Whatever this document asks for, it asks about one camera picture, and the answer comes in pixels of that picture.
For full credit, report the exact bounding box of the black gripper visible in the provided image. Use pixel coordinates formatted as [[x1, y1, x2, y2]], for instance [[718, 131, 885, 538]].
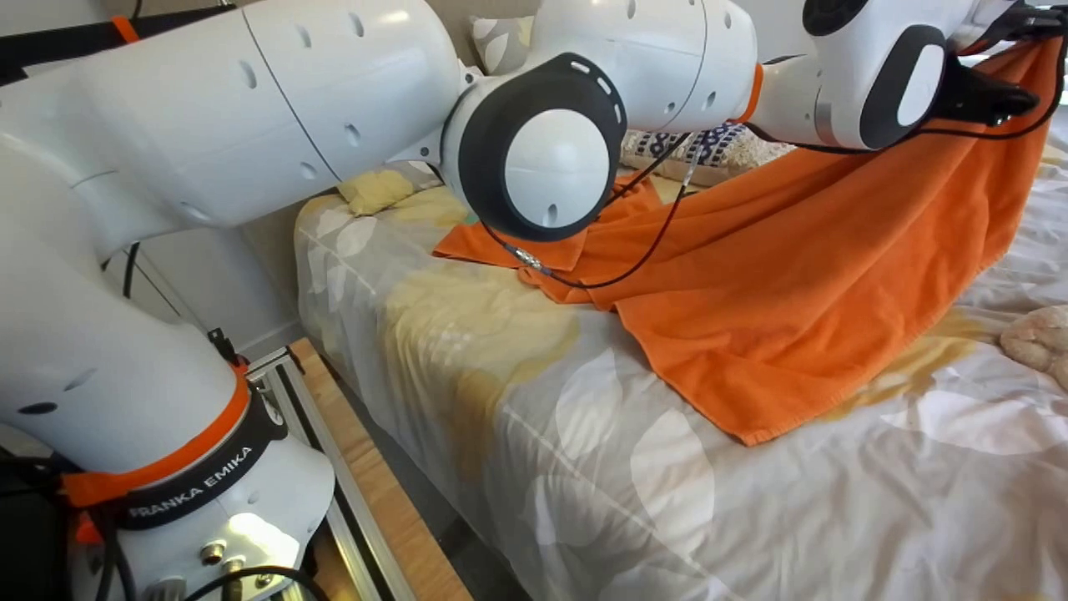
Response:
[[937, 62, 1036, 128]]

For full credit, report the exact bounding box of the orange towel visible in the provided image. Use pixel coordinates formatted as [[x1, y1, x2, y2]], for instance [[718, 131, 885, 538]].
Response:
[[431, 33, 1068, 452]]

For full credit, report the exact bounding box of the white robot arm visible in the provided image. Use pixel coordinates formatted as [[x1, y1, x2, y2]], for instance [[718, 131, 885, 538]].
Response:
[[0, 0, 1028, 601]]

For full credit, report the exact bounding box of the white blue patterned pillow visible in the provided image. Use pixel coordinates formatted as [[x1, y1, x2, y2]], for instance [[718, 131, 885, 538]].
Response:
[[623, 123, 785, 167]]

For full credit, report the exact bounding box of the yellow grey back pillow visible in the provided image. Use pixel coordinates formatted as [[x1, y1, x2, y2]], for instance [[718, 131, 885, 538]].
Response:
[[470, 18, 534, 76]]

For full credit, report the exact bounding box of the white and yellow bed duvet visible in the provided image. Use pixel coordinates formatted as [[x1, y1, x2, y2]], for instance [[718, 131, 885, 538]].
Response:
[[294, 123, 1068, 601]]

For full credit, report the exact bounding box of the grey yellow patterned pillow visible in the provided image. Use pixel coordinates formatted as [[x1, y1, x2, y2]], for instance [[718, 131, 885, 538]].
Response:
[[336, 167, 417, 216]]

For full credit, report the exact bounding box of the wooden table edge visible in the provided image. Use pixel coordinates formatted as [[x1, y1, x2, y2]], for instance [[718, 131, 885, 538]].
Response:
[[282, 338, 470, 601]]

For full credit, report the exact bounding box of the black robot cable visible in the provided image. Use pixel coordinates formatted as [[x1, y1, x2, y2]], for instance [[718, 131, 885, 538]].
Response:
[[477, 7, 1068, 294]]

